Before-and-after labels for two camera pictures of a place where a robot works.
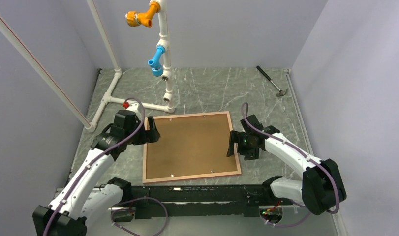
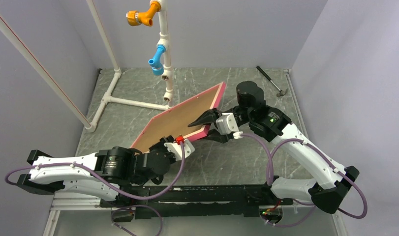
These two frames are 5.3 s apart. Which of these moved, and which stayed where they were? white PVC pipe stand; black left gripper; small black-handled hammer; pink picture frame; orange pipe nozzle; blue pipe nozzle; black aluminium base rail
Moved: black left gripper; pink picture frame
Stayed: black aluminium base rail; blue pipe nozzle; small black-handled hammer; white PVC pipe stand; orange pipe nozzle
